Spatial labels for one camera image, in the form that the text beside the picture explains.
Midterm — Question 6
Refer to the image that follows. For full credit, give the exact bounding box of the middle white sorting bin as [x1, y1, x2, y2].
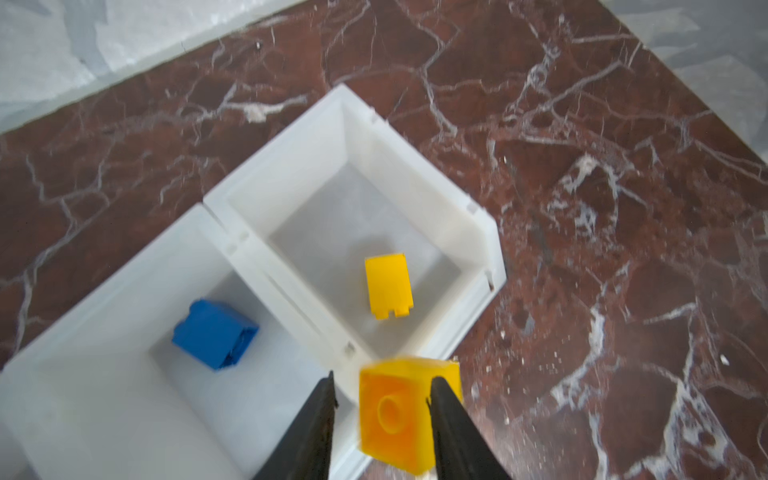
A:
[1, 205, 370, 479]

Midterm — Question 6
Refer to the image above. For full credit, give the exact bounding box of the blue lego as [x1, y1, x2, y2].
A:
[172, 299, 260, 371]

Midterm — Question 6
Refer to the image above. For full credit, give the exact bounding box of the yellow lego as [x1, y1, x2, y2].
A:
[365, 253, 414, 320]
[359, 357, 463, 476]

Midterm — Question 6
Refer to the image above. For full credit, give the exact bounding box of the right white sorting bin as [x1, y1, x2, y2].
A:
[204, 85, 506, 393]

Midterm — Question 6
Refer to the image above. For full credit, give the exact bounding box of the white sorting bin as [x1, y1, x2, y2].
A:
[1, 205, 370, 479]
[204, 85, 506, 393]

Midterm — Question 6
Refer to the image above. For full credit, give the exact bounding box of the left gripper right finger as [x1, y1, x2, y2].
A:
[427, 377, 510, 480]

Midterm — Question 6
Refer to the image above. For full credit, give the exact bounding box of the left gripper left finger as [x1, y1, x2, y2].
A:
[254, 372, 338, 480]

